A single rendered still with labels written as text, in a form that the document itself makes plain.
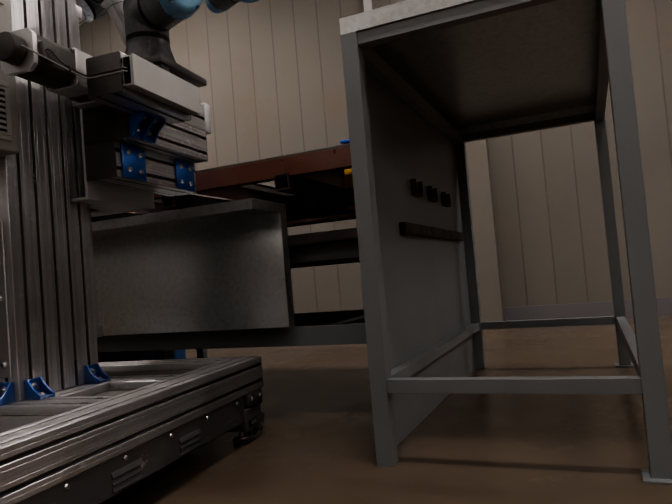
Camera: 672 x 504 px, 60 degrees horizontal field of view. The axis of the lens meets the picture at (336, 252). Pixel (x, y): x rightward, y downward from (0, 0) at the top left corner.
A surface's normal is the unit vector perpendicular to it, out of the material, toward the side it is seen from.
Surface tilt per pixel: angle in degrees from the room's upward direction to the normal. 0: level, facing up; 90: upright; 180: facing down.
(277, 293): 90
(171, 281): 90
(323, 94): 90
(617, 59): 90
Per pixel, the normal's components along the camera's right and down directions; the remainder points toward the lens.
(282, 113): -0.31, -0.01
